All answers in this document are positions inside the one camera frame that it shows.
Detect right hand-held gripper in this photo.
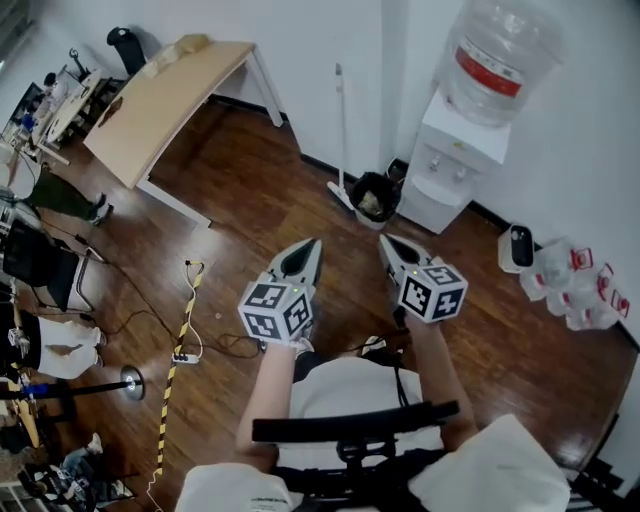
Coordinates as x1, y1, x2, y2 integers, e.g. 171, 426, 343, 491
378, 233, 469, 324

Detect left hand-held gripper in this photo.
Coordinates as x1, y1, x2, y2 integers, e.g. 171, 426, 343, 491
238, 237, 324, 346

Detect person's right forearm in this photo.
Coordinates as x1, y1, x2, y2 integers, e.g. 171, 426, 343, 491
405, 314, 479, 449

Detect person's left forearm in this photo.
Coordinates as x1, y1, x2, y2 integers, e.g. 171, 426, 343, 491
234, 341, 297, 459

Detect trash bin with black bag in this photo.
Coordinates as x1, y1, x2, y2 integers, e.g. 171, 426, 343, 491
349, 171, 402, 231

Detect white water dispenser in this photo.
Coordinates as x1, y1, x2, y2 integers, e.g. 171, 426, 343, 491
397, 88, 512, 235

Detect small white appliance black face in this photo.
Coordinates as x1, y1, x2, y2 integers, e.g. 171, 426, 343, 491
496, 223, 537, 274

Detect person's white shirt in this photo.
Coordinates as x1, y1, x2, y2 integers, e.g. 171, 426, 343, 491
174, 355, 572, 512

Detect yellow black striped floor tape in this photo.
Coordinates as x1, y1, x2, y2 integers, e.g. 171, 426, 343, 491
151, 263, 206, 477

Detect black chest rig bar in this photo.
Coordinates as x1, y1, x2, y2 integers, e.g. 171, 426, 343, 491
251, 399, 461, 445

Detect pile of clear plastic bottles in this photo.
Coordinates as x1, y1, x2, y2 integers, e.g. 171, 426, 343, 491
518, 236, 632, 332

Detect light wooden table white legs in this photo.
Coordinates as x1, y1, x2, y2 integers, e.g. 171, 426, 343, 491
82, 40, 287, 229

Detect black stanchion pole round base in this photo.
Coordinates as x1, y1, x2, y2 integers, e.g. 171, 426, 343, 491
0, 364, 147, 402

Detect clear water jug red label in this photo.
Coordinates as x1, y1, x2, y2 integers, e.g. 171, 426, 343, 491
438, 0, 565, 129

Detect clear plastic bag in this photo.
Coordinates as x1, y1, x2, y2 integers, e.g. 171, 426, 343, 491
143, 33, 209, 77

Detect black office chair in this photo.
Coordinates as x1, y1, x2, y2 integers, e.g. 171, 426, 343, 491
105, 26, 148, 77

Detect long background work table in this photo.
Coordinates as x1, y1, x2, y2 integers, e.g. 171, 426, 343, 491
27, 67, 104, 167

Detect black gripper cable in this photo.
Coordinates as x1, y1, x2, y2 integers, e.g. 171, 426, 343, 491
357, 305, 427, 407

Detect white power cable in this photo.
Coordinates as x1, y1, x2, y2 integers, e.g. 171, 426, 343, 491
180, 258, 205, 359

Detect black floor cable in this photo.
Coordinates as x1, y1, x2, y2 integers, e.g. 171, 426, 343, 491
39, 219, 266, 359

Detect black chair metal frame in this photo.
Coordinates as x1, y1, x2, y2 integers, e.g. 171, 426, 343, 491
1, 218, 97, 314

